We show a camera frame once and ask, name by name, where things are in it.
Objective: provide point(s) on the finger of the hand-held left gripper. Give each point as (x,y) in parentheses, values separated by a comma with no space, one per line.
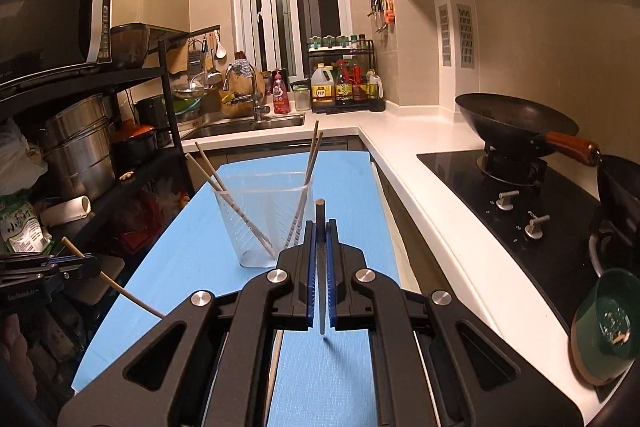
(82,272)
(75,258)

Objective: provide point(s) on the row of spice jars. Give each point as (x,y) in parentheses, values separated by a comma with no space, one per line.
(330,41)

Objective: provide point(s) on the black microwave oven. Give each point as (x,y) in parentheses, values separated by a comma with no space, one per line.
(45,32)

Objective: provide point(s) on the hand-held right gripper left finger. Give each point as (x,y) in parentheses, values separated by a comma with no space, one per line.
(311,282)

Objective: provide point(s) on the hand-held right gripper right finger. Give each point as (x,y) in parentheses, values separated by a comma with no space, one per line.
(331,282)

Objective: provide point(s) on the red capped sauce bottle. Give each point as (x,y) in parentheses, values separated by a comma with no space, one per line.
(358,84)

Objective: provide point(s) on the black shelf rack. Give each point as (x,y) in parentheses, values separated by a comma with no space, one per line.
(167,92)

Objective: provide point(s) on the pink dish soap bottle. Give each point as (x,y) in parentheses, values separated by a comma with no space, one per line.
(280,99)

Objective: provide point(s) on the steel sink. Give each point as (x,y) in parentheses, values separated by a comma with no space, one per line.
(235,124)

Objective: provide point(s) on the hanging kitchen scissors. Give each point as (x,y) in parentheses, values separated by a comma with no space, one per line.
(376,4)

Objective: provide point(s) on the black pot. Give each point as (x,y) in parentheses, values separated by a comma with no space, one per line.
(150,114)

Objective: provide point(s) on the wide wall vent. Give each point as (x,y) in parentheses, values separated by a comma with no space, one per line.
(465,37)

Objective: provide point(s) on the clear plastic utensil holder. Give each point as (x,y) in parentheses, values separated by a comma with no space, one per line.
(260,207)

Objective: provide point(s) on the green packet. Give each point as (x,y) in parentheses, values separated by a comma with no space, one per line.
(22,227)

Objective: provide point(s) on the bunch of wooden chopsticks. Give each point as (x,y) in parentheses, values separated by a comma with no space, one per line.
(311,157)

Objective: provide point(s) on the wooden cutting board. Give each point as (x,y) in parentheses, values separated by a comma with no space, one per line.
(240,92)

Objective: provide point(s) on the oil bottle with yellow label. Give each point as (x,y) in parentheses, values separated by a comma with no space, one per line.
(322,89)

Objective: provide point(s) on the steel bowl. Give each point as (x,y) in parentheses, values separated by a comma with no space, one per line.
(190,91)

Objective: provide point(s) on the white paper roll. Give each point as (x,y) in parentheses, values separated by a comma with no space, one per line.
(65,211)

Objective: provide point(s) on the black frying pan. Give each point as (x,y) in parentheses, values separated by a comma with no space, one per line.
(620,187)

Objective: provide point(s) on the black spice rack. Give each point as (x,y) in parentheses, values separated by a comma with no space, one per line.
(350,108)

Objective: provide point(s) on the white hanging ladle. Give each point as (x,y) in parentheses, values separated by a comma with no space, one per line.
(220,51)

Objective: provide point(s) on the metal grater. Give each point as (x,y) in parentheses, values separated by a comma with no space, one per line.
(195,62)

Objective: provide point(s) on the large steel pot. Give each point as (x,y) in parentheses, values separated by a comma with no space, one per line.
(80,147)

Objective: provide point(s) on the chrome faucet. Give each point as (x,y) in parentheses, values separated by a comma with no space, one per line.
(258,109)

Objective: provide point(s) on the red plastic bag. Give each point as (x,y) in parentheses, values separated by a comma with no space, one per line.
(155,217)

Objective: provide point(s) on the dark soy sauce bottle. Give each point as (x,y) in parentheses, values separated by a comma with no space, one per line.
(343,89)

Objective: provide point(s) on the black glass gas hob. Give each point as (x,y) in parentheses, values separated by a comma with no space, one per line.
(475,187)

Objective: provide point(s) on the silver hob knob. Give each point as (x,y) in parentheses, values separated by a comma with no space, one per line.
(505,202)
(534,229)

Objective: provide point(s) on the dark bowl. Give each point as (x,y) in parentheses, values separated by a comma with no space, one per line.
(129,47)

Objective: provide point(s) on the glass jar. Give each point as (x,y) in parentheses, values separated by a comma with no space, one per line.
(302,99)

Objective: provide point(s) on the blue cloth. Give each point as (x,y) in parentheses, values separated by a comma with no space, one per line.
(170,267)

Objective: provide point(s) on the narrow wall vent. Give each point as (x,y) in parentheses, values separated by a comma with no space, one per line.
(444,37)

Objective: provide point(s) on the green basin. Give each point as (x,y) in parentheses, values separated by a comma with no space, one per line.
(187,107)

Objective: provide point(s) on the white plastic bag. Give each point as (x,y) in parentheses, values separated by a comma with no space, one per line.
(17,162)

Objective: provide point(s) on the thin bamboo chopstick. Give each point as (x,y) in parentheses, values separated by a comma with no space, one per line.
(132,295)

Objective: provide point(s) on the pot with orange lid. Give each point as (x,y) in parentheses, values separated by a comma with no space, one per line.
(132,144)

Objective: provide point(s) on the black burner grate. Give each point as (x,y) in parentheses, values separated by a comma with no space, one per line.
(515,169)

